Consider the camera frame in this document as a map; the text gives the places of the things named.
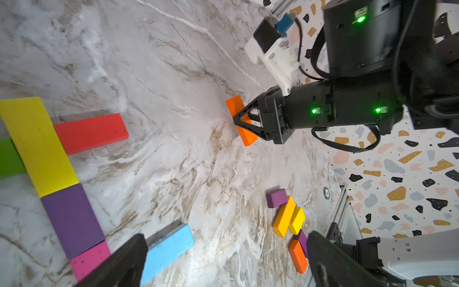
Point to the red block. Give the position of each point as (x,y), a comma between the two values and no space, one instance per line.
(83,135)

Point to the yellow short block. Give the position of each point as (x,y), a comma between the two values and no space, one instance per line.
(297,220)

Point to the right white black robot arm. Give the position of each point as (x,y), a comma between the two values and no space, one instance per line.
(372,60)

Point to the magenta block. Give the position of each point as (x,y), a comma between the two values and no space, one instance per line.
(89,260)

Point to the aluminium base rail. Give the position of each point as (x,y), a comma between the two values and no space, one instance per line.
(344,226)

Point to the purple block group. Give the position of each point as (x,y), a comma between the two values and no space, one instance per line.
(73,220)

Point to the yellow long block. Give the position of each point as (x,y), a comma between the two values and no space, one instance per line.
(38,144)

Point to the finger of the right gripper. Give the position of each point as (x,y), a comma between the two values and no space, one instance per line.
(260,132)
(251,110)

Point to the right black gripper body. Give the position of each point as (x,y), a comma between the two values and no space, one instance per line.
(306,107)

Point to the green block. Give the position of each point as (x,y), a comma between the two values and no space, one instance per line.
(11,163)

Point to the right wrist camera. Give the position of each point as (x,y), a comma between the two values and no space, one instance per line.
(269,46)

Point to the light blue long block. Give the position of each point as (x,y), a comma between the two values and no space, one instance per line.
(165,250)

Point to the amber long block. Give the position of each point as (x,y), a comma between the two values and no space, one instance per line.
(282,221)

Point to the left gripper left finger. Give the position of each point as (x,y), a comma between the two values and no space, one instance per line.
(123,268)

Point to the orange short block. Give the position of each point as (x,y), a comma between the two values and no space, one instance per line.
(298,257)

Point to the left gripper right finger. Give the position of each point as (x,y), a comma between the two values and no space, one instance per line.
(331,267)

